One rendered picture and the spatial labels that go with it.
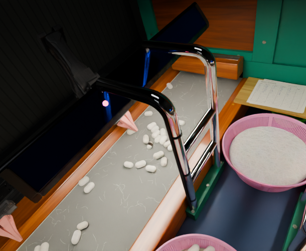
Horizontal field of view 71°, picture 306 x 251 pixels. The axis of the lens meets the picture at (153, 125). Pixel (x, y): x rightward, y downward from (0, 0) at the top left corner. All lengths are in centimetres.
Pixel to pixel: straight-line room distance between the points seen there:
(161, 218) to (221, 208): 19
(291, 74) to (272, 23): 19
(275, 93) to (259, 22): 24
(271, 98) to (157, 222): 55
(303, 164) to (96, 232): 61
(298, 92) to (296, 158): 25
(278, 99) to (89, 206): 71
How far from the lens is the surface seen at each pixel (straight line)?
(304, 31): 85
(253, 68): 93
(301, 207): 69
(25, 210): 84
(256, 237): 69
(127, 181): 72
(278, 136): 80
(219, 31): 92
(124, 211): 68
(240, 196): 72
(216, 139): 60
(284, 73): 92
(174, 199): 63
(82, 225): 70
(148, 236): 61
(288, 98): 85
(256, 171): 70
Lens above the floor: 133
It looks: 44 degrees down
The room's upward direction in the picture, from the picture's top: 20 degrees counter-clockwise
